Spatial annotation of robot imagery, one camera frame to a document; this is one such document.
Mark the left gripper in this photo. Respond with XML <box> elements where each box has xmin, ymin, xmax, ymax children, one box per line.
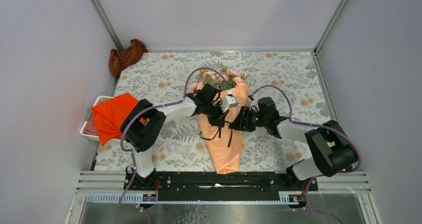
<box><xmin>202</xmin><ymin>100</ymin><xmax>228</xmax><ymax>127</ymax></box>

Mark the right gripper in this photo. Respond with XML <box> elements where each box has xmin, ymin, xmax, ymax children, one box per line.
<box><xmin>228</xmin><ymin>106</ymin><xmax>268</xmax><ymax>132</ymax></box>

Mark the dark brown ribbon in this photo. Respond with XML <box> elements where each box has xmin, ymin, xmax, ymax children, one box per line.
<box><xmin>199</xmin><ymin>111</ymin><xmax>231</xmax><ymax>141</ymax></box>

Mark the pink fake flower bunch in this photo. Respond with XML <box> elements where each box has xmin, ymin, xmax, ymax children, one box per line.
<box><xmin>217</xmin><ymin>66</ymin><xmax>248</xmax><ymax>91</ymax></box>

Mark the peach wrapping paper sheet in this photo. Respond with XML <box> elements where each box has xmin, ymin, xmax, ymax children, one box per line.
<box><xmin>197</xmin><ymin>83</ymin><xmax>249</xmax><ymax>174</ymax></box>

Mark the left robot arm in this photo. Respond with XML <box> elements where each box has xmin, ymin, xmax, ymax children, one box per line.
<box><xmin>120</xmin><ymin>84</ymin><xmax>238</xmax><ymax>190</ymax></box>

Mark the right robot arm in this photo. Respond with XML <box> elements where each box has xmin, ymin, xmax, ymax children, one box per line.
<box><xmin>229</xmin><ymin>97</ymin><xmax>359</xmax><ymax>190</ymax></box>

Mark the floral patterned table mat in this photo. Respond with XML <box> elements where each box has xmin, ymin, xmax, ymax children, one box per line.
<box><xmin>114</xmin><ymin>51</ymin><xmax>331</xmax><ymax>172</ymax></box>

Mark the brown cloth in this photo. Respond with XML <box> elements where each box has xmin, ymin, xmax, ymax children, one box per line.
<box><xmin>108</xmin><ymin>39</ymin><xmax>148</xmax><ymax>77</ymax></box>

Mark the orange cloth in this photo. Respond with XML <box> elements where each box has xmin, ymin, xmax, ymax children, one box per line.
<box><xmin>92</xmin><ymin>93</ymin><xmax>138</xmax><ymax>146</ymax></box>

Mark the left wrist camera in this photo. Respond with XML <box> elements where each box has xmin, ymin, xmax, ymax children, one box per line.
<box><xmin>221</xmin><ymin>94</ymin><xmax>238</xmax><ymax>113</ymax></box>

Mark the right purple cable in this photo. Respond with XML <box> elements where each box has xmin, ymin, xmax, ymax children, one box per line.
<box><xmin>247</xmin><ymin>85</ymin><xmax>363</xmax><ymax>224</ymax></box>

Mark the black mounting base rail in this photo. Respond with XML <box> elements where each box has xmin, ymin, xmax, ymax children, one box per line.
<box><xmin>123</xmin><ymin>171</ymin><xmax>318</xmax><ymax>202</ymax></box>

